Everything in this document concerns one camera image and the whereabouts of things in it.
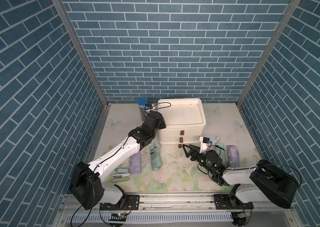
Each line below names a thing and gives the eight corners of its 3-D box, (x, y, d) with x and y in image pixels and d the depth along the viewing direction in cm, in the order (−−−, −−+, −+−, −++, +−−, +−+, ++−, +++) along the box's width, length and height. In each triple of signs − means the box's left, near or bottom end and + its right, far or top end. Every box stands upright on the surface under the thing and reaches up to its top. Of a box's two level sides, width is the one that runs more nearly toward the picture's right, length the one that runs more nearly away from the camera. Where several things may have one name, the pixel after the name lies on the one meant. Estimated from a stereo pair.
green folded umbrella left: (152, 171, 86) (151, 168, 82) (150, 149, 95) (149, 145, 91) (163, 169, 87) (162, 166, 83) (160, 148, 96) (159, 144, 92)
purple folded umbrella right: (228, 168, 88) (231, 164, 83) (226, 148, 97) (229, 144, 92) (239, 169, 87) (243, 166, 83) (235, 150, 96) (239, 146, 91)
